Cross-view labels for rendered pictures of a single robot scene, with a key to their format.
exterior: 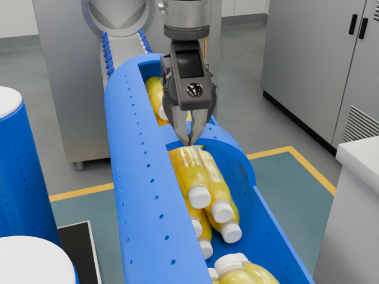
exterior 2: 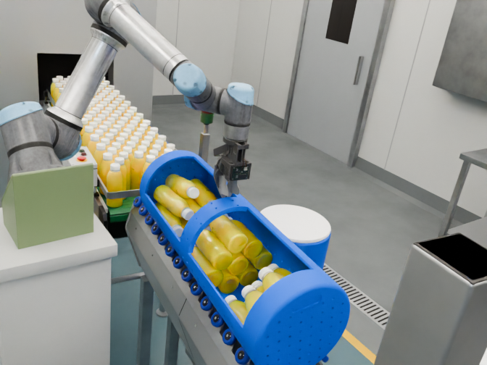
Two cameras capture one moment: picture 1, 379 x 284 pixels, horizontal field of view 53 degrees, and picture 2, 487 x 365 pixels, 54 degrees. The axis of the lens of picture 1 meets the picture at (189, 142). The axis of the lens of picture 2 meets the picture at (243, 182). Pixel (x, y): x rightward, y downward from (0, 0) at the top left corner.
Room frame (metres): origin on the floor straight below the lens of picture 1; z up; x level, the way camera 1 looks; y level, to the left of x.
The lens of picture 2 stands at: (1.85, -0.37, 1.88)
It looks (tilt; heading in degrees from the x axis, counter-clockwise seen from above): 24 degrees down; 162
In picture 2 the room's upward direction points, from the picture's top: 8 degrees clockwise
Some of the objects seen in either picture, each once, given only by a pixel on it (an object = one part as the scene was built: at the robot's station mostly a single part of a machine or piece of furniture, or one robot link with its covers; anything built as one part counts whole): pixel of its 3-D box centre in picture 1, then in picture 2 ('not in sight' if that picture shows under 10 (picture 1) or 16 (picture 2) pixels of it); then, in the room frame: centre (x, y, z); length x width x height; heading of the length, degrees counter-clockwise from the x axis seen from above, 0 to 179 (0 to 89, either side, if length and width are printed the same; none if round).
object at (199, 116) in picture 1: (194, 118); (225, 190); (0.60, -0.01, 1.27); 0.06 x 0.03 x 0.09; 13
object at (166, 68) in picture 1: (185, 61); (234, 157); (0.60, 0.01, 1.37); 0.09 x 0.08 x 0.12; 13
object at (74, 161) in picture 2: not in sight; (79, 166); (-0.07, -0.45, 1.05); 0.20 x 0.10 x 0.10; 14
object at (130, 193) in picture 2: not in sight; (155, 190); (-0.01, -0.14, 0.96); 0.40 x 0.01 x 0.03; 104
